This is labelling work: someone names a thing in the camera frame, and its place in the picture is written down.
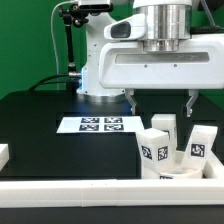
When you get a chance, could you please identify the white marker sheet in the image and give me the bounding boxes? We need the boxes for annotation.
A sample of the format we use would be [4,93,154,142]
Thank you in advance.
[57,116,144,134]

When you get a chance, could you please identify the white front fence bar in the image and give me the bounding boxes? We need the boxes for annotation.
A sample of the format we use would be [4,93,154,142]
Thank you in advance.
[0,179,224,208]

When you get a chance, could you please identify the black cables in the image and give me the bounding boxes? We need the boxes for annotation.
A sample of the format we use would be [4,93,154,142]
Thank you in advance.
[27,73,73,92]

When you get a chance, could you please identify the white left fence bar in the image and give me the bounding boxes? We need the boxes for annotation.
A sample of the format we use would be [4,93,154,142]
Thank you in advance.
[0,144,9,171]

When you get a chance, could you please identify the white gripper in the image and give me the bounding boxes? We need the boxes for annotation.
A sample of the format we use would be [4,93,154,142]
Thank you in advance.
[99,14,224,117]

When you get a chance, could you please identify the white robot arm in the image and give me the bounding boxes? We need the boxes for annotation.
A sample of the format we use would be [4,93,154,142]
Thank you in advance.
[78,0,224,114]

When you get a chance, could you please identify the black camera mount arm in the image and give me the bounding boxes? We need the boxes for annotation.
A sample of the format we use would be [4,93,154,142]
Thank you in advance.
[59,4,88,92]

